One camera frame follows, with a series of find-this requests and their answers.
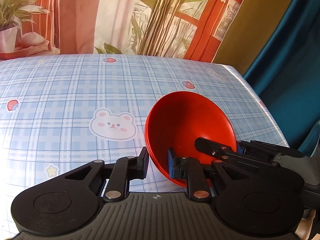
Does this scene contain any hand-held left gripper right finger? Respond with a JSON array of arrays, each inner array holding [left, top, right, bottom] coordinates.
[[167, 147, 260, 202]]

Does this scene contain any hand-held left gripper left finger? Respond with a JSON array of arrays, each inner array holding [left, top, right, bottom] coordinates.
[[64, 146, 150, 203]]

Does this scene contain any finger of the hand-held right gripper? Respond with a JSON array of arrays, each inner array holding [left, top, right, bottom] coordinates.
[[194, 137, 277, 175], [236, 139, 305, 158]]

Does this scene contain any red bowl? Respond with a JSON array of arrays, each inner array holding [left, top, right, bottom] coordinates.
[[147, 91, 237, 180], [145, 110, 150, 155], [144, 91, 237, 188]]

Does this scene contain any blue curtain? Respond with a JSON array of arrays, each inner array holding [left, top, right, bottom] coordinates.
[[242, 0, 320, 157]]

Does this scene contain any plaid printed tablecloth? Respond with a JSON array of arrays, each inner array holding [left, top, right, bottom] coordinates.
[[0, 53, 290, 238]]

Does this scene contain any printed room backdrop cloth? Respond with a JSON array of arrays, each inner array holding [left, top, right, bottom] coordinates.
[[0, 0, 250, 64]]

